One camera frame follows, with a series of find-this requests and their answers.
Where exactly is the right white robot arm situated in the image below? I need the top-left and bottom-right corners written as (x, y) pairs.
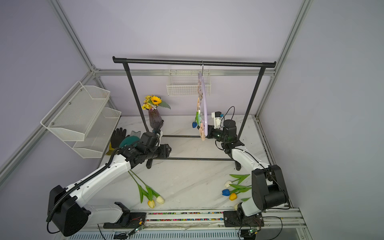
top-left (206, 120), bottom-right (290, 217)

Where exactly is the green rubber work glove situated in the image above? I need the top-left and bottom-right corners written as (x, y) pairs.
top-left (119, 131), bottom-right (141, 149)

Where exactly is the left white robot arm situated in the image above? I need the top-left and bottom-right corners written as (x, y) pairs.
top-left (46, 128), bottom-right (172, 237)

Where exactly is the black clothes rack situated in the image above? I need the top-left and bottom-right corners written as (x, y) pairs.
top-left (112, 56), bottom-right (277, 171)

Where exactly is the purple clip hanger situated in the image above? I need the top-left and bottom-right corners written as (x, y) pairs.
top-left (197, 63), bottom-right (208, 141)

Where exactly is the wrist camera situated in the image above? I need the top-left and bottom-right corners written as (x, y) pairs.
top-left (153, 129), bottom-right (163, 145)
top-left (212, 112), bottom-right (224, 129)

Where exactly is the black and yellow glove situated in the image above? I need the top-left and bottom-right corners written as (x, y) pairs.
top-left (106, 128), bottom-right (127, 156)

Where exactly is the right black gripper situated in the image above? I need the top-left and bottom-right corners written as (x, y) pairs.
top-left (198, 125), bottom-right (229, 144)

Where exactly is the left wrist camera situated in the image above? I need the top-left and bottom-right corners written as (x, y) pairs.
top-left (153, 129), bottom-right (163, 145)

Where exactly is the white mesh shelf basket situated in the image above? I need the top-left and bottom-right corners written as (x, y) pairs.
top-left (41, 82), bottom-right (121, 159)

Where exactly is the white tulip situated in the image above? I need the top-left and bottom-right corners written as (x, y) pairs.
top-left (225, 174), bottom-right (250, 189)
top-left (128, 170), bottom-right (165, 209)

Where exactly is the sunflower bouquet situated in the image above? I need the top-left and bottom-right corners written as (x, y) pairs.
top-left (142, 95), bottom-right (171, 111)

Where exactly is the purple ribbed glass vase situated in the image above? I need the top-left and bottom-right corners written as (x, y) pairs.
top-left (148, 109), bottom-right (164, 130)

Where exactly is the white wire wall basket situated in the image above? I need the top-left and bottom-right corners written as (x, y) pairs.
top-left (167, 70), bottom-right (212, 97)

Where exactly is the yellow tulip left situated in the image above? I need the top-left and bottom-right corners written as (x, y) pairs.
top-left (129, 170), bottom-right (156, 209)

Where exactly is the metal base rail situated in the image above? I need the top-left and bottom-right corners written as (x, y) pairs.
top-left (69, 209), bottom-right (312, 240)

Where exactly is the blue tulip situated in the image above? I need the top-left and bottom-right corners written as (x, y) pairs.
top-left (221, 184), bottom-right (253, 197)
top-left (192, 111), bottom-right (200, 129)

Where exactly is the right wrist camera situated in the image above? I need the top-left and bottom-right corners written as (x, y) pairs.
top-left (212, 112), bottom-right (224, 129)

